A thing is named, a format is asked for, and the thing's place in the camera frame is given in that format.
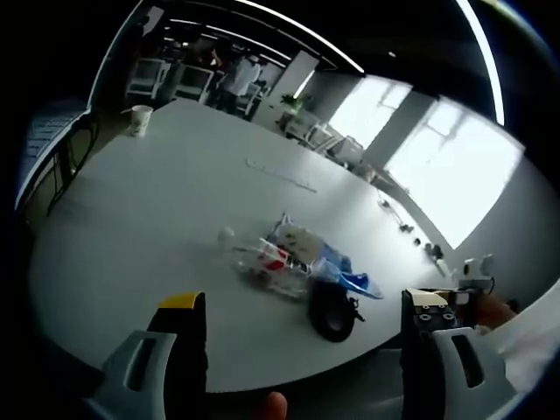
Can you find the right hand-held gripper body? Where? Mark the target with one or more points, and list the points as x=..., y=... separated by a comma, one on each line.
x=479, y=268

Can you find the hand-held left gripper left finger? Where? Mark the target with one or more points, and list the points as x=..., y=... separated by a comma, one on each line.
x=131, y=363

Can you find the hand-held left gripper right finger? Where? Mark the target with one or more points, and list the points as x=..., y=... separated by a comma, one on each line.
x=442, y=350

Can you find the small black clip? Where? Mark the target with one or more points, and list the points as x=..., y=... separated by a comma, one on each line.
x=356, y=308

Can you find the blue plastic bag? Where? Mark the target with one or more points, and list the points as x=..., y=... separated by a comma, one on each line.
x=345, y=273

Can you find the black round pouch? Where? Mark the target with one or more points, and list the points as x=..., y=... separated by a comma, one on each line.
x=330, y=312

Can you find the small white round cap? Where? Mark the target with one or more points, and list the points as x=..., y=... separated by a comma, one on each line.
x=226, y=235

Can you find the clear plastic bottle red label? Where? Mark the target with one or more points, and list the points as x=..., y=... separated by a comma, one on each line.
x=271, y=267

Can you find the white printed snack bag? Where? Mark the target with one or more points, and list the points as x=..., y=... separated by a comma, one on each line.
x=297, y=238

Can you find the long white strip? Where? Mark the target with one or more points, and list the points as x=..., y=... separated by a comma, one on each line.
x=280, y=175

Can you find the white paper cup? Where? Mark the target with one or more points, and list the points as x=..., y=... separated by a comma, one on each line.
x=141, y=120

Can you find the white tabletop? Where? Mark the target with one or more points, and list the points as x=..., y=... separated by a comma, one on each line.
x=153, y=219

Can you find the person's right hand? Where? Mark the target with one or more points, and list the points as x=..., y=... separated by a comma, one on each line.
x=492, y=308

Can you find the person's left hand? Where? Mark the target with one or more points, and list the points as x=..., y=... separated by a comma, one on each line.
x=277, y=407

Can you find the row of small dark objects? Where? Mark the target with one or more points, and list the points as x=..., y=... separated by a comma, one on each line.
x=411, y=232

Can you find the bright window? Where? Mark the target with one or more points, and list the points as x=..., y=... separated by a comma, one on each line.
x=455, y=179

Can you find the black chair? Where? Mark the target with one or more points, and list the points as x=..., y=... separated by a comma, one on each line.
x=72, y=157

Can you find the green potted plant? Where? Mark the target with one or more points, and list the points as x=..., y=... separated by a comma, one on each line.
x=294, y=104

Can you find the long ceiling light strip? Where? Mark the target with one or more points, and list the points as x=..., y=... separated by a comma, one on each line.
x=302, y=28

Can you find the white frame chair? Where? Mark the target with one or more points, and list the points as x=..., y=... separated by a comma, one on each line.
x=194, y=81
x=146, y=79

